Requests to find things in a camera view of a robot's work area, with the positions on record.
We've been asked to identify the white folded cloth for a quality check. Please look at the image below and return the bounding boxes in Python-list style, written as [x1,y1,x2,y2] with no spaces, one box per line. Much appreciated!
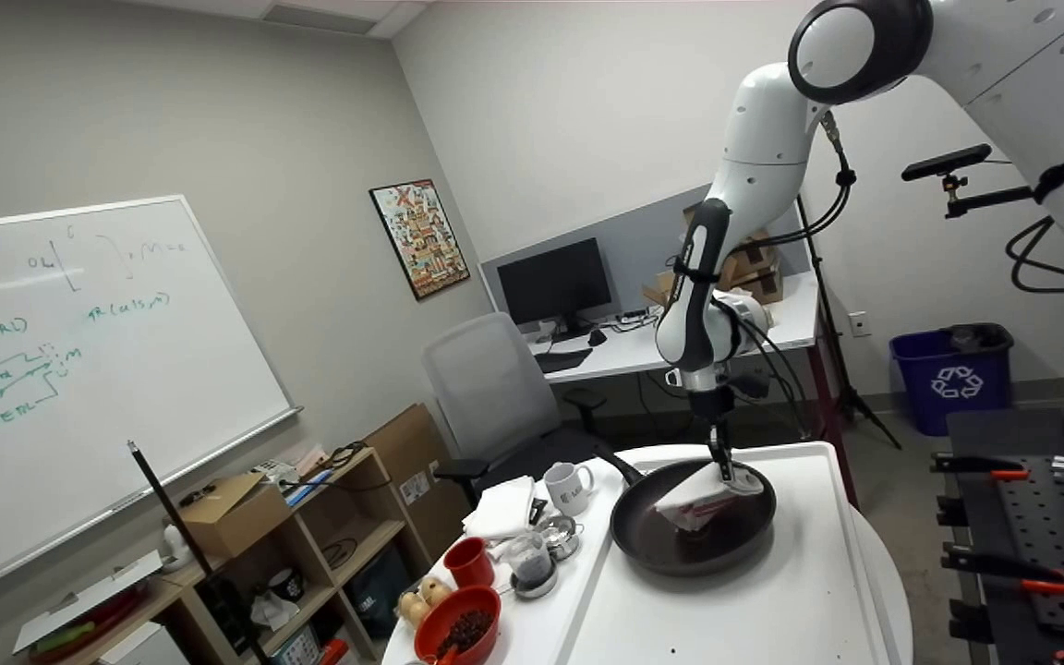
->
[462,476,535,538]

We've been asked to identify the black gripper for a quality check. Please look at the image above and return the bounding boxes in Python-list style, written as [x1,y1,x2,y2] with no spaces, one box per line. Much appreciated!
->
[687,389,744,482]

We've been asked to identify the round white table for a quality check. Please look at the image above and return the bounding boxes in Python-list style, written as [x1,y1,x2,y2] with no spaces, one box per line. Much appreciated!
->
[378,440,916,665]

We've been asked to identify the white office desk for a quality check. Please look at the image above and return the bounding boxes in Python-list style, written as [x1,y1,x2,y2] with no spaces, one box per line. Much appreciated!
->
[549,274,854,491]

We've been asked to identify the wooden shelf unit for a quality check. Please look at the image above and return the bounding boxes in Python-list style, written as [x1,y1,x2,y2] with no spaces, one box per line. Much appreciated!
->
[19,444,432,665]

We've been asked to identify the blue recycling bin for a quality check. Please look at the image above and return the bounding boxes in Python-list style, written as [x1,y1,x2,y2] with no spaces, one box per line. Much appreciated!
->
[891,320,1011,436]

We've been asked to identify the black orange clamp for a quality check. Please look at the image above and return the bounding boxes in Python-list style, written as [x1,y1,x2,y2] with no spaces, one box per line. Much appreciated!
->
[943,544,1064,596]
[930,455,1031,482]

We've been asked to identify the white square tray board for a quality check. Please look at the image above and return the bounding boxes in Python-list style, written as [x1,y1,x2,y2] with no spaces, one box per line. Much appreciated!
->
[549,440,904,665]

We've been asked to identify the framed wall poster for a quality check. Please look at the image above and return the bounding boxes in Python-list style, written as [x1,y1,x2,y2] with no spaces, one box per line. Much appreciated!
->
[369,177,468,298]

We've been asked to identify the cardboard box on shelf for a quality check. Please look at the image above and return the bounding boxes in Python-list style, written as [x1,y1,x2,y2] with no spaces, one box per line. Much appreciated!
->
[182,471,289,556]

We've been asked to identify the red bowl with beans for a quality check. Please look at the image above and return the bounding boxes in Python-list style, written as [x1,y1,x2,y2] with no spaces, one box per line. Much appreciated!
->
[412,588,501,665]

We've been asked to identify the white mug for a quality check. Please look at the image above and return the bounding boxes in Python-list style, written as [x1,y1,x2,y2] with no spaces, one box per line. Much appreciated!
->
[542,461,595,516]

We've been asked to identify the wall whiteboard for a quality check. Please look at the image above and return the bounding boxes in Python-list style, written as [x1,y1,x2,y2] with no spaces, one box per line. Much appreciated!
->
[0,195,292,575]

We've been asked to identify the black orange clamp lower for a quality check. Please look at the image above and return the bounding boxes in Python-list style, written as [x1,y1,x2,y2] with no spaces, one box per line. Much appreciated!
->
[943,544,1064,596]

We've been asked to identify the black camera on stand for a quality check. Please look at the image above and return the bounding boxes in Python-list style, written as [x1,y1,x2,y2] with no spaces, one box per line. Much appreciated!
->
[901,144,1031,218]

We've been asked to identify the red cup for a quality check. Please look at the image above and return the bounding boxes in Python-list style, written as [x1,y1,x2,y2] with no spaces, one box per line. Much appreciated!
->
[443,534,495,588]

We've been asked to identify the black computer monitor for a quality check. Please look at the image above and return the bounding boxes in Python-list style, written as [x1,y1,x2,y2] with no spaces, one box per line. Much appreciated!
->
[497,241,613,337]

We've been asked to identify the white napkin with red stripes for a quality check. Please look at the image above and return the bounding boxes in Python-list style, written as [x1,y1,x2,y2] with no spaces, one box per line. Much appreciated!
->
[652,491,753,534]

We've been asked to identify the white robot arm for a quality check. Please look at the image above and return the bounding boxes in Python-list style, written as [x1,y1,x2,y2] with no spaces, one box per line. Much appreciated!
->
[659,0,1064,401]

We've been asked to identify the grey office chair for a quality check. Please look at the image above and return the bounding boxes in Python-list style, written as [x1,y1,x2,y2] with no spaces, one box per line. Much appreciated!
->
[420,312,602,502]

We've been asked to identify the black perforated robot table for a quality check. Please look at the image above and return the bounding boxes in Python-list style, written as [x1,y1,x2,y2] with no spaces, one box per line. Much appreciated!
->
[937,405,1064,665]

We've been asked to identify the dark brown frying pan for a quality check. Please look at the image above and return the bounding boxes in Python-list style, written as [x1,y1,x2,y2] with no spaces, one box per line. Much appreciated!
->
[608,459,774,575]

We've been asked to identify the cardboard boxes on desk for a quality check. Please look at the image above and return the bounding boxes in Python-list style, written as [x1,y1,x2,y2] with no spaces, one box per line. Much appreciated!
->
[645,231,794,311]

